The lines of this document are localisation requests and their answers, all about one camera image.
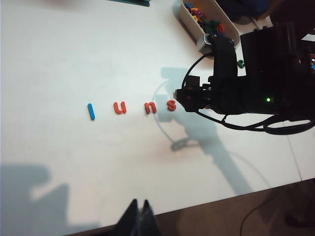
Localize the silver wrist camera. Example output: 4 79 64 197
196 32 215 54

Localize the red letter u magnet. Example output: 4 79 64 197
113 101 128 115

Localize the red letter n magnet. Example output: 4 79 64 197
143 102 158 115

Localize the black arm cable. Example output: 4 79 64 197
181 53 313 135

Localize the white cable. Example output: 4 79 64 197
250 16 264 31

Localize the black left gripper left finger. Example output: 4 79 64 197
117 198 142 236

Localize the teal card box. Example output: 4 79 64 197
106 0 151 7

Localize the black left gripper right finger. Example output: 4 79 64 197
139 199 161 236

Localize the blue letter l magnet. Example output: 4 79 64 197
87 103 97 121

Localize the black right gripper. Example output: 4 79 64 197
173 38 247 115

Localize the beige pulp bowl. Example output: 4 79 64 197
178 0 240 48

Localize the black floor cable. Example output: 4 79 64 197
240 193 273 236

